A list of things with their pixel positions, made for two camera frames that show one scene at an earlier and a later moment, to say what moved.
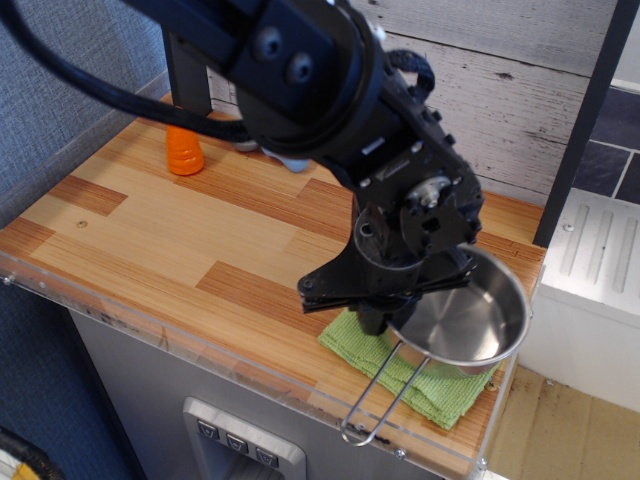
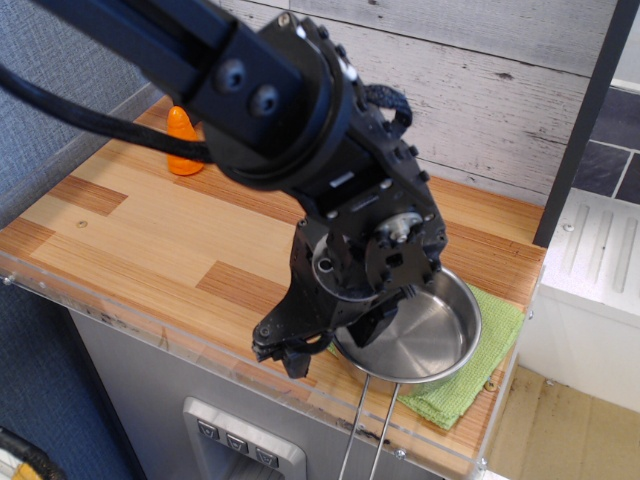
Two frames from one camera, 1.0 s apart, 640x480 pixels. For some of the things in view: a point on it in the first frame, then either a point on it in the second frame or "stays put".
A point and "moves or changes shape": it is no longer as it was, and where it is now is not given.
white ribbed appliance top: x=593 y=257 stays put
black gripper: x=388 y=264 -> x=340 y=263
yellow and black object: x=34 y=464 stays put
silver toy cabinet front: x=147 y=386 stays put
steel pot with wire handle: x=471 y=327 moves or changes shape
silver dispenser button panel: x=227 y=447 stays put
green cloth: x=440 y=395 -> x=451 y=398
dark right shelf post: x=588 y=121 stays put
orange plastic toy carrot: x=184 y=151 stays put
